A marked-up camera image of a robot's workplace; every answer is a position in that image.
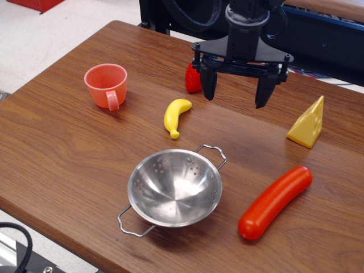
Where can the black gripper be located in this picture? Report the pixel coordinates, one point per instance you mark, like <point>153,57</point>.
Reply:
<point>241,53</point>

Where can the red toy strawberry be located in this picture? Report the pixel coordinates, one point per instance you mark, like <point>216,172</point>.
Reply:
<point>192,80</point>

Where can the orange plastic cup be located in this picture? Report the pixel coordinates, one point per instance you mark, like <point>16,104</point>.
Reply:
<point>107,85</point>

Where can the red toy sausage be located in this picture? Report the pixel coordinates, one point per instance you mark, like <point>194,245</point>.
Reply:
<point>260,214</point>

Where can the yellow toy cheese wedge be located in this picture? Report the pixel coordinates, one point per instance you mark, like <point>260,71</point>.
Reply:
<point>308,127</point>

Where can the silver metal colander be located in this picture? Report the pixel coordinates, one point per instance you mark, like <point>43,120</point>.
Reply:
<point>174,188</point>

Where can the red box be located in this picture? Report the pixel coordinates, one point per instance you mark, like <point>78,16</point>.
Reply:
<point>38,5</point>

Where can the aluminium rail mount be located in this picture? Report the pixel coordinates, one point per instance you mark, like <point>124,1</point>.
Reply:
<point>12,253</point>

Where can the yellow toy banana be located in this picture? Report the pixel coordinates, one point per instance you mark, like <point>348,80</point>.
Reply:
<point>172,113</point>

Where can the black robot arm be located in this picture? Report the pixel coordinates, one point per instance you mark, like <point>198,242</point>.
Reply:
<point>252,16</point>

